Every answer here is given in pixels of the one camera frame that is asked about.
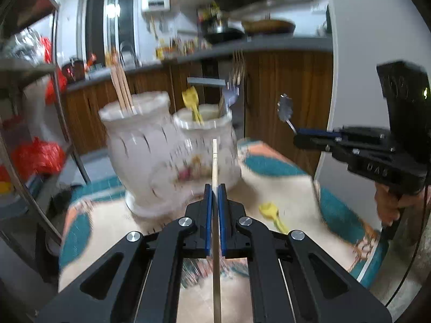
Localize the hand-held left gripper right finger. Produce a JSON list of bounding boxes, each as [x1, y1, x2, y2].
[[217, 183, 393, 323]]

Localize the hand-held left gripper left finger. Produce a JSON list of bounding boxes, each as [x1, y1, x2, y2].
[[35, 183, 213, 323]]

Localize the yellow plastic spoon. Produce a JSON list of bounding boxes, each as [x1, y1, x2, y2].
[[259, 202, 290, 235], [182, 87, 205, 125]]

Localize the single pale wood chopstick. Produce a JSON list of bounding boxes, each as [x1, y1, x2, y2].
[[211, 139, 223, 323]]

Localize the cream ceramic double utensil holder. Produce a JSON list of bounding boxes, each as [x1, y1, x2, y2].
[[98, 91, 242, 219]]

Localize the bunch of wooden chopsticks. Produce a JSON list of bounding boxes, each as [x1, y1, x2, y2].
[[109, 64, 136, 115]]

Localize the person's right hand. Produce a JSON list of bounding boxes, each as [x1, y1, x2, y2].
[[374, 183, 405, 227]]

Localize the wooden lower cabinets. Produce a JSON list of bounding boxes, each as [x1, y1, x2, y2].
[[65, 52, 334, 175]]

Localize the patterned quilted cloth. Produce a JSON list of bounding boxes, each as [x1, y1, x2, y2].
[[59, 138, 388, 323]]

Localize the grey kitchen countertop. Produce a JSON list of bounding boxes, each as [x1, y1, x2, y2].
[[65, 35, 334, 92]]

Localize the black wok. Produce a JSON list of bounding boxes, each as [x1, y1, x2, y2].
[[202, 23, 246, 44]]

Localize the metal shelf rack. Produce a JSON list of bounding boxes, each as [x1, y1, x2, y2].
[[0, 0, 91, 243]]

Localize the crumpled red plastic bag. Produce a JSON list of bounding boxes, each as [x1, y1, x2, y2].
[[12, 138, 66, 176]]

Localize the chrome sink faucet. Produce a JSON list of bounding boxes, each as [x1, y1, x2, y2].
[[119, 40, 140, 68]]

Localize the dark red rice cooker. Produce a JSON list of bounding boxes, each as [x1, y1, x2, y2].
[[69, 57, 85, 81]]

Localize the white plastic bag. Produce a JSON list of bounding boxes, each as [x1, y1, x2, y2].
[[23, 77, 64, 135]]

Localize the hanging red plastic bag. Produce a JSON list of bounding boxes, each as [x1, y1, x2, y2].
[[40, 37, 68, 106]]

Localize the sliding kitchen window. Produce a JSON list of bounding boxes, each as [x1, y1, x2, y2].
[[79, 0, 138, 68]]

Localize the clear crumpled plastic bag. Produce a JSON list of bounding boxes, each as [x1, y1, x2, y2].
[[13, 29, 44, 64]]

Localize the black cable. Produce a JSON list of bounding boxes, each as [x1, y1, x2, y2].
[[385, 175, 431, 307]]

